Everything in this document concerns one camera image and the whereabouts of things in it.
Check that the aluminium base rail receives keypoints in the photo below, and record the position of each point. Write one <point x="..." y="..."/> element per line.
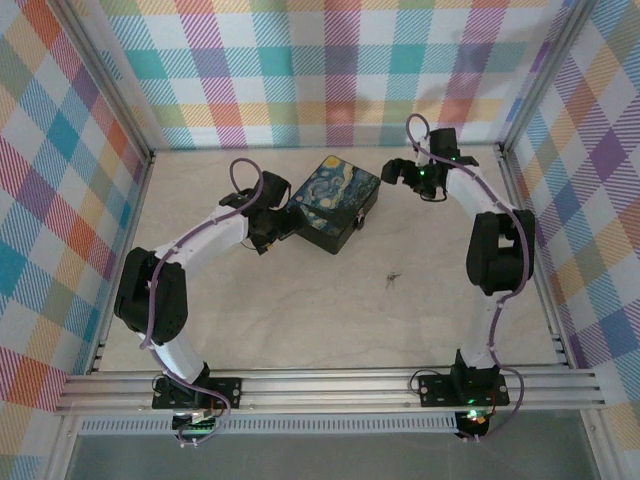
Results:
<point x="325" y="390"/>

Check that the small metal key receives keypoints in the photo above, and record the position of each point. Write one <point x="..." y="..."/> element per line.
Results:
<point x="392" y="280"/>

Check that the aluminium side rail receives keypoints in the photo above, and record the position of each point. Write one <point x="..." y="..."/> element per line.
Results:
<point x="117" y="270"/>
<point x="540" y="280"/>

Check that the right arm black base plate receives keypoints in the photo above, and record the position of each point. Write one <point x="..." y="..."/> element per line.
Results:
<point x="437" y="390"/>

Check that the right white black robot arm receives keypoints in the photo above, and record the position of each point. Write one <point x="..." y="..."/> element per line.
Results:
<point x="500" y="250"/>

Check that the black box with painted lid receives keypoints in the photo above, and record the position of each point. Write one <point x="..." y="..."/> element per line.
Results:
<point x="332" y="200"/>

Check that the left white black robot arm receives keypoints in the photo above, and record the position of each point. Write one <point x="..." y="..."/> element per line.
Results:
<point x="172" y="350"/>

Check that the aluminium frame post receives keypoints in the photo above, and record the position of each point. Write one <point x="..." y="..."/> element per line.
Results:
<point x="545" y="75"/>
<point x="107" y="85"/>

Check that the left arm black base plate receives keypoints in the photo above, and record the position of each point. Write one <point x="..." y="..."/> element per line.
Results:
<point x="225" y="392"/>

